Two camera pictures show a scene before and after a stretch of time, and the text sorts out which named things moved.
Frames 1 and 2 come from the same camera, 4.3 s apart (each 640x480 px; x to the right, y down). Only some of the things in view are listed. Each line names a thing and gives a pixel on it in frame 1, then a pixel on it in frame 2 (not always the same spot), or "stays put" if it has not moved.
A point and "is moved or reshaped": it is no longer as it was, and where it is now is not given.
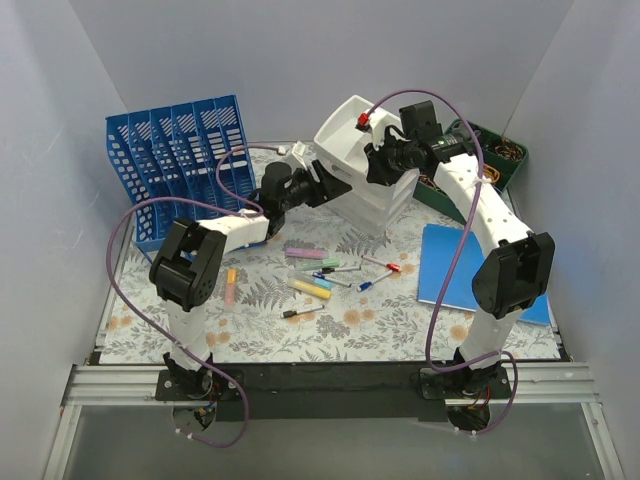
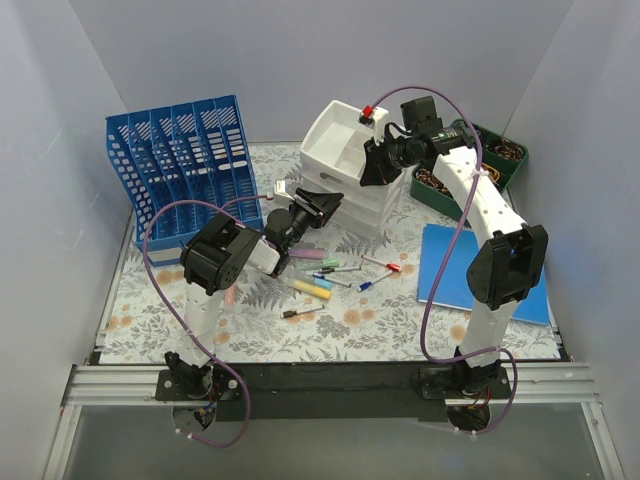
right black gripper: x=378 y=163 stays put
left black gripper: x=317 y=181 -> x=310 y=206
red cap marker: x=390 y=266 stays put
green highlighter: x=319 y=264 stays put
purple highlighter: x=305 y=253 stays put
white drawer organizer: x=340 y=145 is moved or reshaped
